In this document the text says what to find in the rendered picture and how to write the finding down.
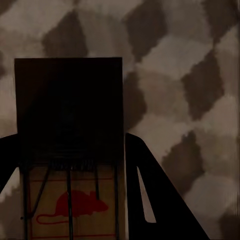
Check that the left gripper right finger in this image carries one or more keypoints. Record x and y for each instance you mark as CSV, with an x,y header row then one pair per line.
x,y
174,219

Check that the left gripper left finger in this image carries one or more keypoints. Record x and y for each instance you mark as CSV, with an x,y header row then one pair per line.
x,y
10,156

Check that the mousetrap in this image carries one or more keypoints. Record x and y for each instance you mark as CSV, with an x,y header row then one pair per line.
x,y
70,120

